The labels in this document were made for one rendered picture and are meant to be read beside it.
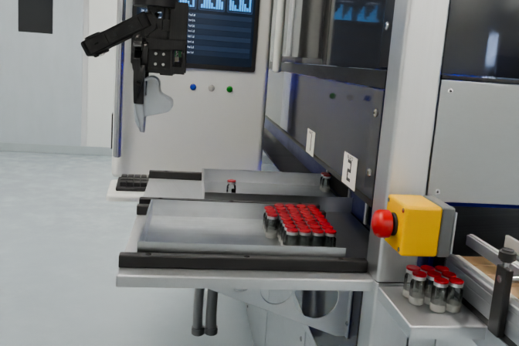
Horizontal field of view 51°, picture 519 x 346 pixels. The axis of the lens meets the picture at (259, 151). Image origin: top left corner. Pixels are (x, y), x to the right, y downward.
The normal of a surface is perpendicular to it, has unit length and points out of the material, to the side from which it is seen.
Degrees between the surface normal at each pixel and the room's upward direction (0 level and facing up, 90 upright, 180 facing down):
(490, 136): 90
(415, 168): 90
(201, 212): 90
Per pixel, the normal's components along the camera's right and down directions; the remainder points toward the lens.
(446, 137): 0.12, 0.17
